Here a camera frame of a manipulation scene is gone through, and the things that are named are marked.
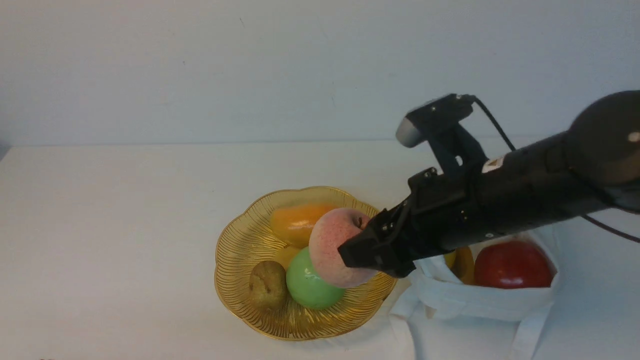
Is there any pink peach with leaf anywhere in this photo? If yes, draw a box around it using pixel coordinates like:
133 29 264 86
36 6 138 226
308 208 377 289

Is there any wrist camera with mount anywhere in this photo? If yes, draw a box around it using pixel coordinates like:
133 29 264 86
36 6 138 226
395 93 489 177

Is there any golden wire fruit bowl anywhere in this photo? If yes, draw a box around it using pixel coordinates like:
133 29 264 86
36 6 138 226
214 186 397 342

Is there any white cloth bag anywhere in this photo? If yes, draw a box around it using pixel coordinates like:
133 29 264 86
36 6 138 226
388 225 563 360

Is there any brown kiwi fruit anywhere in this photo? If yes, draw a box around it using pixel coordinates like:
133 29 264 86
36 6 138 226
248 260 289 312

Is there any red apple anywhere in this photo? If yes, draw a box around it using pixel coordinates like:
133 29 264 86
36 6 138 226
474 240 554 290

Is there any green apple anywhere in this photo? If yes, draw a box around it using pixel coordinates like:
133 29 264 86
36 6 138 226
286 247 346 310

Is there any small yellow fruit in bowl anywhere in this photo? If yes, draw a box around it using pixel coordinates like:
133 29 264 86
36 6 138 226
272 244 301 271

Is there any yellow fruit in bag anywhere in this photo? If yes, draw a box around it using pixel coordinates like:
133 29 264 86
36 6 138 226
443 246 475 286

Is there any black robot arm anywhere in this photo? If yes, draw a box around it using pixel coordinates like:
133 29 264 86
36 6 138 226
337 90 640 278

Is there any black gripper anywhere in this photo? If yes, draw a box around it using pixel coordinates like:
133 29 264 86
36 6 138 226
337 167 489 278

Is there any orange yellow mango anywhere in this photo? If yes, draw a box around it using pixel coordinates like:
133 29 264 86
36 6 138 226
269 202 338 249

